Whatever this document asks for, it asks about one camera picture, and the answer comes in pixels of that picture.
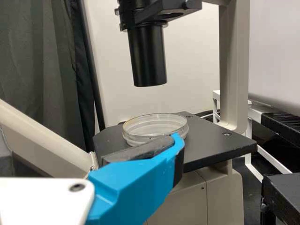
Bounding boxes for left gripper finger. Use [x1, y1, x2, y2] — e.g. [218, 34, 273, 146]
[87, 132, 186, 225]

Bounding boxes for petri dish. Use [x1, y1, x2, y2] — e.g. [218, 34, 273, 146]
[122, 112, 189, 148]

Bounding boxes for black platform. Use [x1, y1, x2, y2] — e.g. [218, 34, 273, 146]
[260, 112, 300, 143]
[262, 172, 300, 225]

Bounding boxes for cream microscope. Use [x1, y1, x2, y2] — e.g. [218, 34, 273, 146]
[0, 0, 258, 225]

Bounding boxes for white box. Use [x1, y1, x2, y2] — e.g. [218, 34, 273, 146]
[247, 92, 300, 113]

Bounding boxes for white wire rack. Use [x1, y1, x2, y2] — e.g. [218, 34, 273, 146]
[212, 90, 293, 184]

